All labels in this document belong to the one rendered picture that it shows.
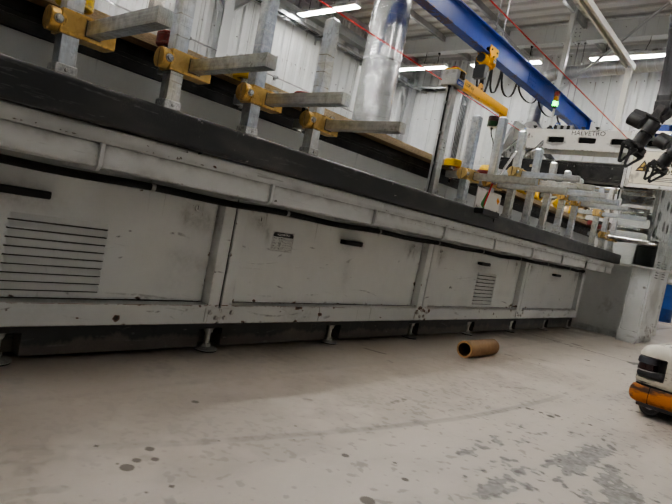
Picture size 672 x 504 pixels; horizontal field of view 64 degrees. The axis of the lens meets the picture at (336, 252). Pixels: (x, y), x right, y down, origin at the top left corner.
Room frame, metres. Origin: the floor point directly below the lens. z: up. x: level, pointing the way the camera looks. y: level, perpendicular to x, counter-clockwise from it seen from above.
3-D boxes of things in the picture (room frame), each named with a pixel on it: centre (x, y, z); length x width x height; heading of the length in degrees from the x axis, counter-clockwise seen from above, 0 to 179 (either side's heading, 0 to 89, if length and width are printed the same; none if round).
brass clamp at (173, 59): (1.35, 0.46, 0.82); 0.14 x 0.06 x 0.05; 139
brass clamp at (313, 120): (1.72, 0.13, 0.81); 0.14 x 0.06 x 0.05; 139
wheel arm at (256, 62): (1.30, 0.37, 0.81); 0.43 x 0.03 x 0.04; 49
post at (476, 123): (2.46, -0.51, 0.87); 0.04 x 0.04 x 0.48; 49
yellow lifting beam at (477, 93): (7.64, -1.55, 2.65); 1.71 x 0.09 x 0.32; 139
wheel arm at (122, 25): (1.11, 0.54, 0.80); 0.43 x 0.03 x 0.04; 49
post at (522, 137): (2.84, -0.84, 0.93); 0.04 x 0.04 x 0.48; 49
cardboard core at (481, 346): (2.63, -0.78, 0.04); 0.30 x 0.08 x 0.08; 139
